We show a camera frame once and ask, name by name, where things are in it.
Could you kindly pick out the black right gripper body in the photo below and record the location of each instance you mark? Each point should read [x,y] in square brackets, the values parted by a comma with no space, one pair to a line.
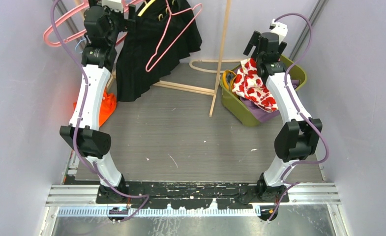
[253,42]

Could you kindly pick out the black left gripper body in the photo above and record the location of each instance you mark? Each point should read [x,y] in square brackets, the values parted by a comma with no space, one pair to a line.
[119,24]

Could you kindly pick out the red white patterned garment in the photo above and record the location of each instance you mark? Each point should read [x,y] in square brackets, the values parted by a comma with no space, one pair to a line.
[248,85]

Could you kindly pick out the purple skirt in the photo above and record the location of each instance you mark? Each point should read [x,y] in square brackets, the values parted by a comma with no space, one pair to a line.
[251,115]

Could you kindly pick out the pink plastic hanger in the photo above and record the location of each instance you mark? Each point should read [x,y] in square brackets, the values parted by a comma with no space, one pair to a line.
[126,9]

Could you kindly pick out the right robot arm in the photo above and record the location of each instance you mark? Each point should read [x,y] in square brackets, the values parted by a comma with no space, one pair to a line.
[298,137]

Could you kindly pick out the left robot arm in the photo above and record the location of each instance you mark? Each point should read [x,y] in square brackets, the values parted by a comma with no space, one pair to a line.
[90,145]

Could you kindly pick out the cream yellow hanger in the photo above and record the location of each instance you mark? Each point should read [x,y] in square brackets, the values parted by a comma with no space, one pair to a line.
[146,6]

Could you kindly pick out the pink empty hanger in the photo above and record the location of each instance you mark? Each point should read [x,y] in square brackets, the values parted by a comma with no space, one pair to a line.
[77,9]

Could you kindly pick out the black skirt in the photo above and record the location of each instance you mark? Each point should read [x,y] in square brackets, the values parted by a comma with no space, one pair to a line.
[131,78]

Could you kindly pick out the green plastic basket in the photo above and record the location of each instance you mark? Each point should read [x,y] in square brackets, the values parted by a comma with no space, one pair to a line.
[283,88]

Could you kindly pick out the orange cloth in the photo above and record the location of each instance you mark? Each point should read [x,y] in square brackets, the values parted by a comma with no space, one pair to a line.
[106,106]

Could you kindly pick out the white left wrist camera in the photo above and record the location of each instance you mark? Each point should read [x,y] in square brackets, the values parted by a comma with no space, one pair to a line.
[114,5]

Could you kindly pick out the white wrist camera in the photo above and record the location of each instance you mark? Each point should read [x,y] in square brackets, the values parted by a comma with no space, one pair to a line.
[278,28]
[114,5]

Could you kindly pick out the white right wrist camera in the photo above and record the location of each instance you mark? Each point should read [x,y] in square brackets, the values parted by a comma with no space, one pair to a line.
[278,28]

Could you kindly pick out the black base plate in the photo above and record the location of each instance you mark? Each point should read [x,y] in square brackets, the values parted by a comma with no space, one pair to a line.
[193,195]

